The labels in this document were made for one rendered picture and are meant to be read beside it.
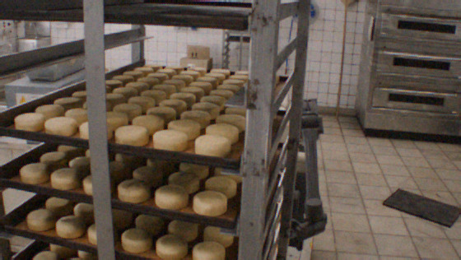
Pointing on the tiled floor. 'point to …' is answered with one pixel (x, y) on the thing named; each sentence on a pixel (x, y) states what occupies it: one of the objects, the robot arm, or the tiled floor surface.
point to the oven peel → (342, 53)
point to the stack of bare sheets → (423, 207)
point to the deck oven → (411, 71)
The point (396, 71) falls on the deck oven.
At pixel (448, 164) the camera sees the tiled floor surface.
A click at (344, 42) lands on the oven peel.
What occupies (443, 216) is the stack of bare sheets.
